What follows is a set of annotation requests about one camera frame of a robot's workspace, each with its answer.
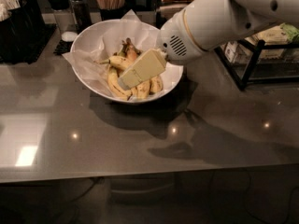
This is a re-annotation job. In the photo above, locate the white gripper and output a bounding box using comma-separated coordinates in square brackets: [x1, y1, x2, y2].
[118, 10, 206, 90]

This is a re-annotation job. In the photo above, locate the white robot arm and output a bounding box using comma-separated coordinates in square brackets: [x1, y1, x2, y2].
[118, 0, 299, 90]

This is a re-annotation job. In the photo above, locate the left yellow banana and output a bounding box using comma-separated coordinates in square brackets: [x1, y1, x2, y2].
[107, 66, 132, 101]

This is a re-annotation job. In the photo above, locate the white bowl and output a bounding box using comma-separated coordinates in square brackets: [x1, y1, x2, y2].
[69, 18, 185, 105]

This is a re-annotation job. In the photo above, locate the white paper liner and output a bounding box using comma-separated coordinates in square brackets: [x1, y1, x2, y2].
[62, 9, 185, 103]

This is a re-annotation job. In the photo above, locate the cup of wooden stirrers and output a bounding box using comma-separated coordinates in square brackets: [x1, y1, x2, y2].
[96, 0, 125, 21]

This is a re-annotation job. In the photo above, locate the small white lid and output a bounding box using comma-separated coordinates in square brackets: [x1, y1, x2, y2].
[61, 31, 78, 42]

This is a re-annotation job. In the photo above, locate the dark shaker black lid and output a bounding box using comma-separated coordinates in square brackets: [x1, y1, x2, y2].
[70, 0, 92, 31]

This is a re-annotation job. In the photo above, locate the glass shaker black lid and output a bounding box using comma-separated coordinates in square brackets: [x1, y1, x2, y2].
[48, 0, 77, 35]

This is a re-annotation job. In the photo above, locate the black sachet organizer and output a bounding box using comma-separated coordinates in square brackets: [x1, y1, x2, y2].
[0, 0, 45, 63]

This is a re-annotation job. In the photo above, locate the black wire condiment rack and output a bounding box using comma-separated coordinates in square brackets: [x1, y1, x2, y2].
[215, 39, 299, 91]

